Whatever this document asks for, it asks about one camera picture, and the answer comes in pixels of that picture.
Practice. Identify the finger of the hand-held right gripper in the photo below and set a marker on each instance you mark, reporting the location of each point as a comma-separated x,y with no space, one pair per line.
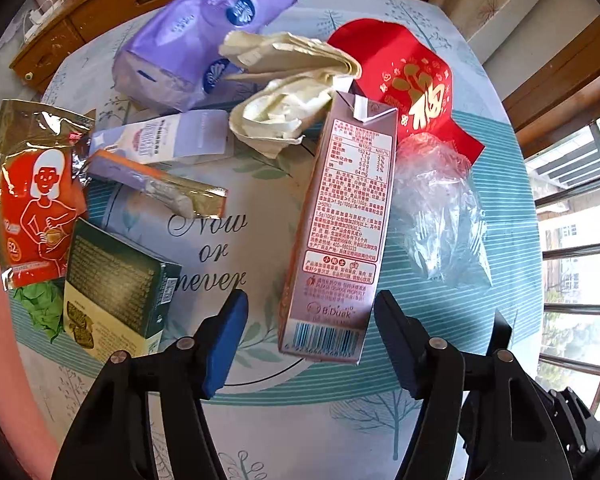
501,332

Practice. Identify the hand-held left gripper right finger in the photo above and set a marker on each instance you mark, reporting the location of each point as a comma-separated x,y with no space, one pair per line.
397,345

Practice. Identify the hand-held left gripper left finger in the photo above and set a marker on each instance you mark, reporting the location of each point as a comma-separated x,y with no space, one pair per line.
224,345

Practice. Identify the pink drink carton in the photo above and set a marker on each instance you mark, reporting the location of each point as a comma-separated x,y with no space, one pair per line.
340,240

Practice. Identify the white and purple milk carton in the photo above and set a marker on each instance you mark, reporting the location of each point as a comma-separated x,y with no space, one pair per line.
179,135

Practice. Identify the red envelope with gold print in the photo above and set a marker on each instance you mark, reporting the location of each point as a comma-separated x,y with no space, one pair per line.
380,45

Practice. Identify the printed tree pattern tablecloth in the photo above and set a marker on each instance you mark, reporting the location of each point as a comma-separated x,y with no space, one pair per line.
260,425

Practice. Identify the clear plastic bag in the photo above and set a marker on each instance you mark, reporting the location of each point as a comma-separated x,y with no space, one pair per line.
440,210

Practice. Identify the green tea box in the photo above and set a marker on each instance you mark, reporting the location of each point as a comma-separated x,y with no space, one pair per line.
109,270

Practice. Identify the green leaf piece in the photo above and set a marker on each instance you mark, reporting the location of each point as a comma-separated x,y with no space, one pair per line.
42,310

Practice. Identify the metal window grille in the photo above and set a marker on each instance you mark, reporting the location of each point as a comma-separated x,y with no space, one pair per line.
598,150

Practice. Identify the orange foil snack bag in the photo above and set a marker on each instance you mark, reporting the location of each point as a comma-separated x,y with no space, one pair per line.
34,240

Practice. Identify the pink chair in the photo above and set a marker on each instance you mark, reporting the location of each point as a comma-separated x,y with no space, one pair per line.
4,360

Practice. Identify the crumpled cream paper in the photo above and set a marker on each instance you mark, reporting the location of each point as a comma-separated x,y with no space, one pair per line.
280,110

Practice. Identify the cream folded paper bag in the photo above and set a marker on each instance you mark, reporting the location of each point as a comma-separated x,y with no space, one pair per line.
290,55

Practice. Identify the purple tissue pack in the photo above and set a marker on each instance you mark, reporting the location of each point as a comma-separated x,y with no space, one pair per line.
189,25

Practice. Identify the wooden cabinet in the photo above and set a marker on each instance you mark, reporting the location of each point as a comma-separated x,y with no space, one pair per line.
109,10

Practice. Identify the white power strip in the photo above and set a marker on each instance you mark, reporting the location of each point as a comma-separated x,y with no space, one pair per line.
39,17

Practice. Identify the wooden window frame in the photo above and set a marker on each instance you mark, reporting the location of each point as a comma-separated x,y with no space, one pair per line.
555,85

